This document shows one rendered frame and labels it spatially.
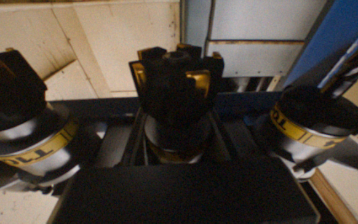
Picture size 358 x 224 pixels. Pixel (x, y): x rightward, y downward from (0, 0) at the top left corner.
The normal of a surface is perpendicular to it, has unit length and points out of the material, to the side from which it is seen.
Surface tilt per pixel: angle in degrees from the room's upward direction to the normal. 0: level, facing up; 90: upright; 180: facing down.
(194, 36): 90
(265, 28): 90
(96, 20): 90
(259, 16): 90
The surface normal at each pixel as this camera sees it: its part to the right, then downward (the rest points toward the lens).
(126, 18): 0.06, 0.68
